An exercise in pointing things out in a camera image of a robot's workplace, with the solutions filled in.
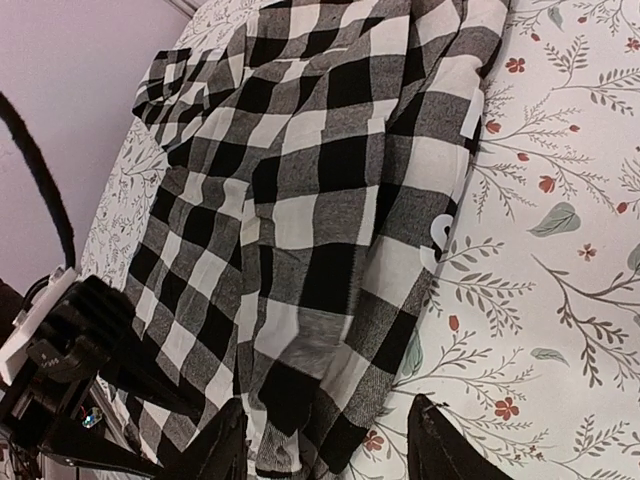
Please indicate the floral patterned table mat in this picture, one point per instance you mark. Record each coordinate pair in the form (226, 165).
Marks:
(530, 329)

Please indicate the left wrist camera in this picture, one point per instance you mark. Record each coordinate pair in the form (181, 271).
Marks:
(26, 323)

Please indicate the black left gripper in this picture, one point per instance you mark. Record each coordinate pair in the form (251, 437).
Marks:
(87, 335)

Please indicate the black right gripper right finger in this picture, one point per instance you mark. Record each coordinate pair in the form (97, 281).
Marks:
(438, 451)

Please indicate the black white checkered shirt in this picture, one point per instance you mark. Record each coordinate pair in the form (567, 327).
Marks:
(315, 169)

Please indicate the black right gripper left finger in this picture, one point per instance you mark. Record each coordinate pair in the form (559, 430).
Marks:
(220, 451)

